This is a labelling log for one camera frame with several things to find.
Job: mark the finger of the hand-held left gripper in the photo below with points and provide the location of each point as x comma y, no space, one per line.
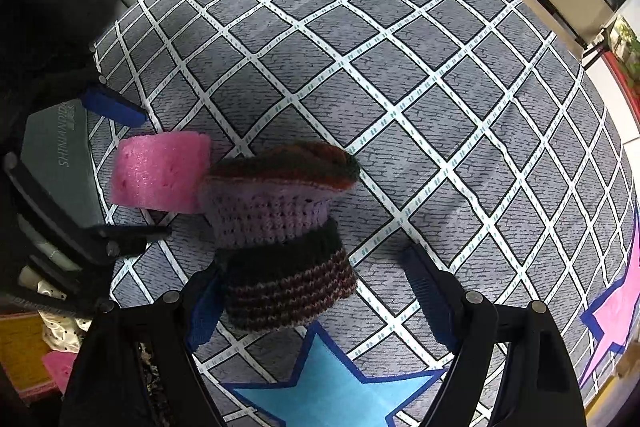
112,106
135,234

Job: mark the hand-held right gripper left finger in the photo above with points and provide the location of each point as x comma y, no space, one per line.
202,322

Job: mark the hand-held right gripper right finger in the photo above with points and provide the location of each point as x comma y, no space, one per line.
430,297

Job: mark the pink sponge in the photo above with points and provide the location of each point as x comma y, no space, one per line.
150,172

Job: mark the striped knitted hat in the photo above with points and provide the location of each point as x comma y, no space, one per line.
280,277

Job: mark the white dotted cloth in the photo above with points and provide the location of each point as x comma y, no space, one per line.
62,327

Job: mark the pink cloth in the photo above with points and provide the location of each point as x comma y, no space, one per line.
57,369

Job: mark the orange box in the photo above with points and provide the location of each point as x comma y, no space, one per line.
22,352

